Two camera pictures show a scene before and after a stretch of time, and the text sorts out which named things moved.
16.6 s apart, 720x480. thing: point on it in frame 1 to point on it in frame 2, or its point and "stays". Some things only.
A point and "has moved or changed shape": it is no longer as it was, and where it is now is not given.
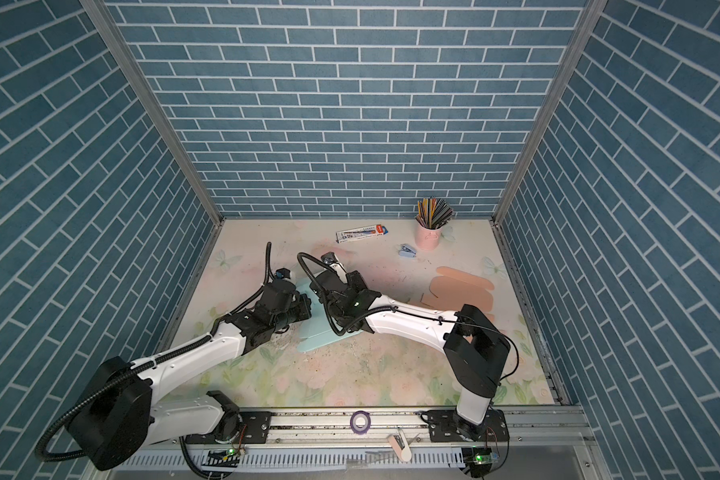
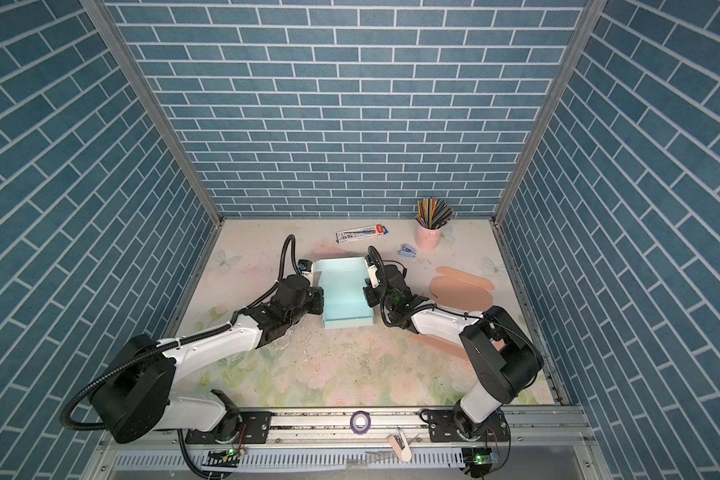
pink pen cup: x=427 y=239 stays
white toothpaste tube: x=361 y=233 stays
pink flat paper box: x=451 y=290 stays
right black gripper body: x=358 y=285 to x=373 y=296
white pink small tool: x=400 y=445 stays
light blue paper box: x=319 y=330 has moved or changed shape
